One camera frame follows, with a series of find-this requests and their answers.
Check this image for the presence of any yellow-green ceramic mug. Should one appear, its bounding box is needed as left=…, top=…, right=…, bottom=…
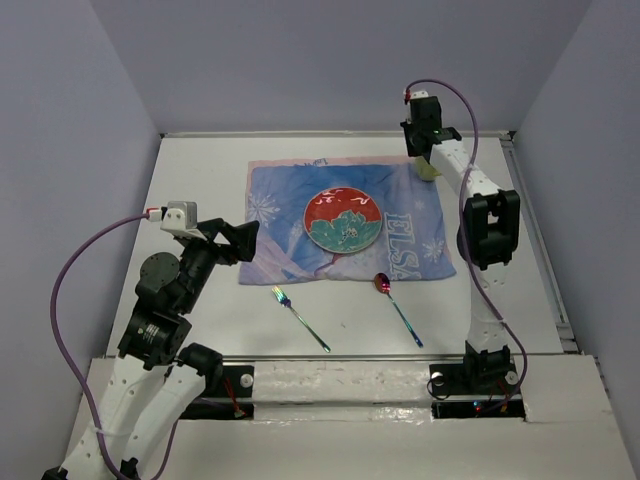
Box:
left=414, top=157, right=441, bottom=182

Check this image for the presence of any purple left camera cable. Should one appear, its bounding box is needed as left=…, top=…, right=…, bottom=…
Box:
left=50, top=212, right=176, bottom=480

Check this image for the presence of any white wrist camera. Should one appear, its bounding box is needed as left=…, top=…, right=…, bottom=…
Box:
left=145, top=201, right=200, bottom=238
left=403, top=89, right=429, bottom=105

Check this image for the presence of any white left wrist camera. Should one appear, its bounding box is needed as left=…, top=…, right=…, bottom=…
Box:
left=145, top=201, right=200, bottom=238

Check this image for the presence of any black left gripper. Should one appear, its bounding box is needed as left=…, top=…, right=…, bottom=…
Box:
left=178, top=216, right=260, bottom=311

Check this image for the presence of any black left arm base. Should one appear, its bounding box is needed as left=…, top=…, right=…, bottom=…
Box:
left=180, top=364, right=255, bottom=421

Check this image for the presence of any iridescent rainbow metal spoon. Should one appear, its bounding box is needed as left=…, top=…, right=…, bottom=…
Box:
left=373, top=272, right=424, bottom=348

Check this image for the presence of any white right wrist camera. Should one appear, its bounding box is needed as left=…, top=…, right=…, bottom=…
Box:
left=403, top=89, right=429, bottom=105

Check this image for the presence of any blue Elsa cloth placemat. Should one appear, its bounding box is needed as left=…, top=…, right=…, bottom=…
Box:
left=239, top=156, right=456, bottom=286

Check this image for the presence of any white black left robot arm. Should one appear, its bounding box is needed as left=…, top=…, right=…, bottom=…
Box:
left=43, top=208, right=260, bottom=479

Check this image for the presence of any iridescent rainbow metal fork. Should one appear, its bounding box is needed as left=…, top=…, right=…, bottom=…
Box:
left=271, top=286, right=331, bottom=353

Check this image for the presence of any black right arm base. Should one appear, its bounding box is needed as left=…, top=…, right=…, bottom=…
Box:
left=426, top=363, right=526, bottom=420

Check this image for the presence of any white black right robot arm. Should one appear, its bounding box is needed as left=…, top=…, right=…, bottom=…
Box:
left=401, top=91, right=520, bottom=400

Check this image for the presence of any red teal floral plate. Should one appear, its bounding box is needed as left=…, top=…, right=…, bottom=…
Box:
left=302, top=187, right=382, bottom=255

